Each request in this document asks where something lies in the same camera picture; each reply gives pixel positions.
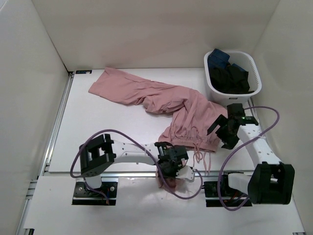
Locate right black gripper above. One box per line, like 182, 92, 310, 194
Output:
207, 114, 239, 150

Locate pink trousers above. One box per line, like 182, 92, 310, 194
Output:
88, 67, 228, 194

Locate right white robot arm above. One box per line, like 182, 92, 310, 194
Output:
207, 103, 295, 205

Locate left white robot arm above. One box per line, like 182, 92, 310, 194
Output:
80, 134, 194, 181

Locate black garment in basket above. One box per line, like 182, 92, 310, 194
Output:
209, 65, 254, 94

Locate white plastic laundry basket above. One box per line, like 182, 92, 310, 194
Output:
203, 50, 262, 106

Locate dark blue folded garment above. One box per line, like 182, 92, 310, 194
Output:
207, 49, 246, 71

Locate black label sticker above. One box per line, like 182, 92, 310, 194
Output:
75, 70, 92, 74

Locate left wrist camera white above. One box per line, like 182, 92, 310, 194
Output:
176, 165, 195, 182

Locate right aluminium rail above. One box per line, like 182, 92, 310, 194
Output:
246, 98, 280, 166

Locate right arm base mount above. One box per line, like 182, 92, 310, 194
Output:
201, 172, 254, 208

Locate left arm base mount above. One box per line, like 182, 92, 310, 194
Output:
72, 179, 118, 206

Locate front aluminium rail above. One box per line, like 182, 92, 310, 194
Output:
43, 171, 253, 178

